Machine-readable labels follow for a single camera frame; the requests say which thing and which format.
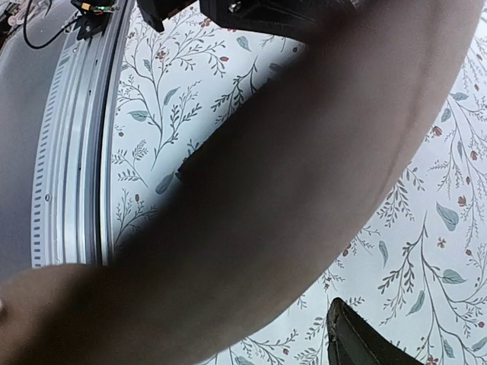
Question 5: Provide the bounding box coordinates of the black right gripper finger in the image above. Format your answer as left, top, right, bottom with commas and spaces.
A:
326, 297, 418, 365

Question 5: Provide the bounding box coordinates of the brown cardboard box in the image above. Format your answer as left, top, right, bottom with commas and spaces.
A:
1, 1, 483, 364

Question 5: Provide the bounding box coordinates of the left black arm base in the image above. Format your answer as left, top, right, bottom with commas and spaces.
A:
70, 0, 125, 40

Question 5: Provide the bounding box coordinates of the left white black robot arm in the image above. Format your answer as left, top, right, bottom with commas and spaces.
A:
196, 0, 357, 42

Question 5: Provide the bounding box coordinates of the floral patterned table mat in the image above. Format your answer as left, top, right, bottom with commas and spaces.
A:
100, 5, 486, 364

